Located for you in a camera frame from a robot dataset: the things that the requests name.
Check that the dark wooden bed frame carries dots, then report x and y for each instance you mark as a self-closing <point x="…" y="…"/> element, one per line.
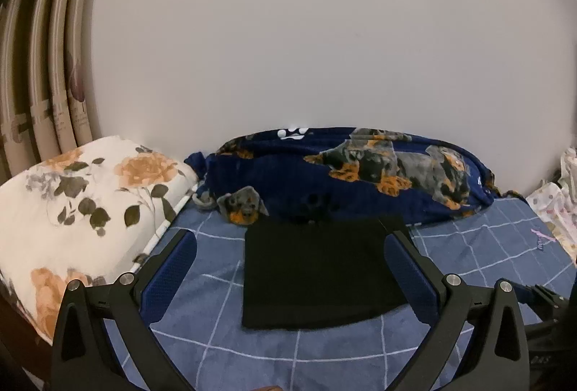
<point x="20" y="341"/>

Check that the white dotted cloth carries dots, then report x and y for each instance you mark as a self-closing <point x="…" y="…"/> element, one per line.
<point x="556" y="202"/>

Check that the beige curtain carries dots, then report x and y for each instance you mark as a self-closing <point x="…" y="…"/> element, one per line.
<point x="49" y="57"/>

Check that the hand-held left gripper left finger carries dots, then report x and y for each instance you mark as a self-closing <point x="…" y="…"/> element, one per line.
<point x="169" y="276"/>

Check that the black pants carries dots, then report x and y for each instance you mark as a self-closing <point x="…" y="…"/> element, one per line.
<point x="315" y="278"/>

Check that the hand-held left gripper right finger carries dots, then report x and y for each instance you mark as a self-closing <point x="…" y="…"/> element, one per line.
<point x="412" y="278"/>

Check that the white floral pillow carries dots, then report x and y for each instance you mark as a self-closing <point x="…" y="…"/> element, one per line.
<point x="67" y="215"/>

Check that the navy dog print blanket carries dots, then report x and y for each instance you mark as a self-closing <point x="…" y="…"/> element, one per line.
<point x="288" y="174"/>

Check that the blue checked bed sheet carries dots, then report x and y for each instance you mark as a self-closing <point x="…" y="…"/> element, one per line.
<point x="270" y="355"/>

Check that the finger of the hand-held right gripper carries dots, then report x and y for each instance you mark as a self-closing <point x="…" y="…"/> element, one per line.
<point x="541" y="296"/>

